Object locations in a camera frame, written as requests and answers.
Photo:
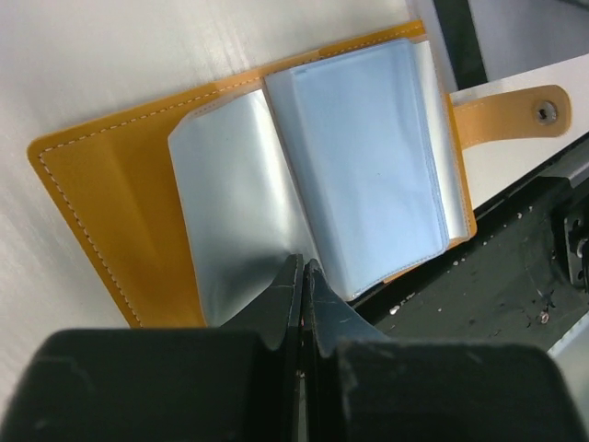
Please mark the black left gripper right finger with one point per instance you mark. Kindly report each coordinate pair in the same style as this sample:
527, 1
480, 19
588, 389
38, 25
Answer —
364, 386

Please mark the yellow leather card holder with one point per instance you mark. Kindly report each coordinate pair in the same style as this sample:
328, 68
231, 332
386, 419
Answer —
350, 155

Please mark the silver card black stripe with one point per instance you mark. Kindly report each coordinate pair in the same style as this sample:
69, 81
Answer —
451, 30

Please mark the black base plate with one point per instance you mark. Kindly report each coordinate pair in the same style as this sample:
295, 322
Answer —
510, 283

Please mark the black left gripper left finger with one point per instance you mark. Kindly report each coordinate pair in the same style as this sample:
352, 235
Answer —
236, 382

